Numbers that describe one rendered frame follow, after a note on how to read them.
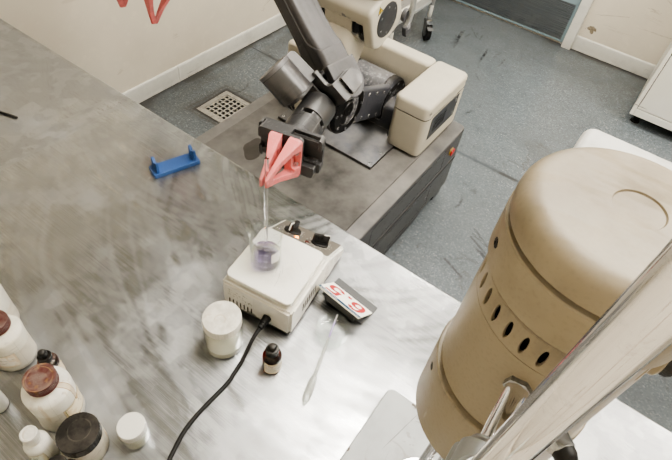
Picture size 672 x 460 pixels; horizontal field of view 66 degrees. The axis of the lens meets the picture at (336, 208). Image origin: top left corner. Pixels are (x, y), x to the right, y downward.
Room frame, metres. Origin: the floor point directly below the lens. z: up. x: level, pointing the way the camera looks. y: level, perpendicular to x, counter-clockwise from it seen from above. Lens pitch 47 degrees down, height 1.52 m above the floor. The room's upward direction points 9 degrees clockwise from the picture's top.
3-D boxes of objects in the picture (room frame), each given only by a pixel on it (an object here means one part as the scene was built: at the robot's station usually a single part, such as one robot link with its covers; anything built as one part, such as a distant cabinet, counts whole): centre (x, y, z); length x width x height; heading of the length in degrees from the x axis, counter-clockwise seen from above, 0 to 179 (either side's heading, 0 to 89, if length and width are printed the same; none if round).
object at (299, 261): (0.50, 0.08, 0.83); 0.12 x 0.12 x 0.01; 69
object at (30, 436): (0.19, 0.33, 0.79); 0.03 x 0.03 x 0.08
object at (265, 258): (0.50, 0.10, 0.87); 0.06 x 0.05 x 0.08; 79
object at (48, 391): (0.25, 0.34, 0.80); 0.06 x 0.06 x 0.11
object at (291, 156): (0.55, 0.10, 1.01); 0.09 x 0.07 x 0.07; 165
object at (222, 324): (0.39, 0.14, 0.79); 0.06 x 0.06 x 0.08
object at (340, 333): (0.44, -0.03, 0.76); 0.06 x 0.06 x 0.02
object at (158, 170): (0.77, 0.35, 0.77); 0.10 x 0.03 x 0.04; 131
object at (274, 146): (0.55, 0.08, 1.01); 0.09 x 0.07 x 0.07; 165
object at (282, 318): (0.52, 0.07, 0.79); 0.22 x 0.13 x 0.08; 159
